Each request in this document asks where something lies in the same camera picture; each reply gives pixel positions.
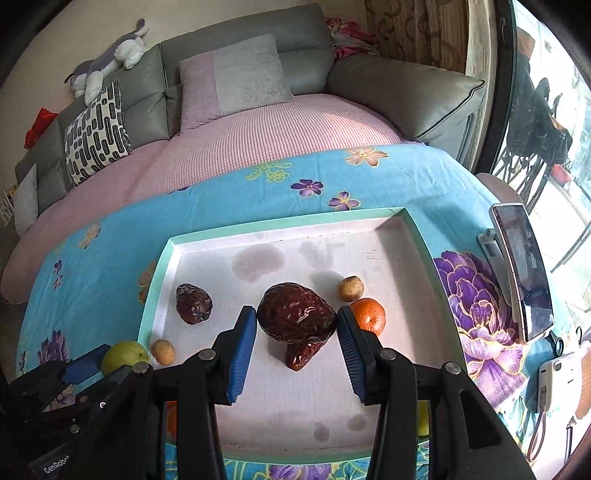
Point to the teal white tray box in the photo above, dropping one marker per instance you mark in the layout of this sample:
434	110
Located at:
297	404

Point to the blue floral tablecloth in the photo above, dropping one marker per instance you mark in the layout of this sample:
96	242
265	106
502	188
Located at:
85	266

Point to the brown patterned curtain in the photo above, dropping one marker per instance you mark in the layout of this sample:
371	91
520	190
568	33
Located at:
456	35

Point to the pink clothes pile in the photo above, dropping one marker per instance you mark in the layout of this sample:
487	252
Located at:
348	38

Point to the pink sofa seat cover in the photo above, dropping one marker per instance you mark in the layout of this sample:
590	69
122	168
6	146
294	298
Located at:
309	124

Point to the orange tangerine front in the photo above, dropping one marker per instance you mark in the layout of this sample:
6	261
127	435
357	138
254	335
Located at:
171	421

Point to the large dark red date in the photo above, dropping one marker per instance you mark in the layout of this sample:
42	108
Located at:
290	312

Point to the small grey pillow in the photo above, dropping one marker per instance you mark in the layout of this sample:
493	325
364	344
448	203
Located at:
26	202

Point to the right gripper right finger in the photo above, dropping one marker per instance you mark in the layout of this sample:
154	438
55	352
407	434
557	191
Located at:
467	439

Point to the pink grey square pillow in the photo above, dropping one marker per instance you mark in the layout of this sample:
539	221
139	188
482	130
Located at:
235	78

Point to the grey white plush dog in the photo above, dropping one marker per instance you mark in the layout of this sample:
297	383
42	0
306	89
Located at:
86	80

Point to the black white patterned pillow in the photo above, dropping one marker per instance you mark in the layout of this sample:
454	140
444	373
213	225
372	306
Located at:
97	137

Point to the small green apple far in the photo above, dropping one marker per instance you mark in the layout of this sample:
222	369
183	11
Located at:
123	353

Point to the large green apple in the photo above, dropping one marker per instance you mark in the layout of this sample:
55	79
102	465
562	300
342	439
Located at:
423	418

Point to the grey leather sofa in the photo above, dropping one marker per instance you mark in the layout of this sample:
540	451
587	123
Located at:
425	104

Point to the small brown longan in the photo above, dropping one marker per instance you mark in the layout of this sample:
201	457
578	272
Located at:
351	288

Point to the white device on table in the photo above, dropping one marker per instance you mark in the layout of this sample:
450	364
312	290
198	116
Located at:
564	385

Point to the orange tangerine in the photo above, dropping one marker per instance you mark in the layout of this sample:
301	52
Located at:
171	421
370	315

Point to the smartphone on stand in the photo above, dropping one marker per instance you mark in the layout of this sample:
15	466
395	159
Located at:
512	251

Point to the small dark red date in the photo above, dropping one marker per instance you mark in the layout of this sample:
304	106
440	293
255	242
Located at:
193	304

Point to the red plastic bag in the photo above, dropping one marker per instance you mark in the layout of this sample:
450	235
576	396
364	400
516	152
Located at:
42	121

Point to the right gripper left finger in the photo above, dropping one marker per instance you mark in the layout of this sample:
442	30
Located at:
135	415

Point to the white rack with papers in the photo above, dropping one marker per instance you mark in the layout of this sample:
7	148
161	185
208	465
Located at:
7	204

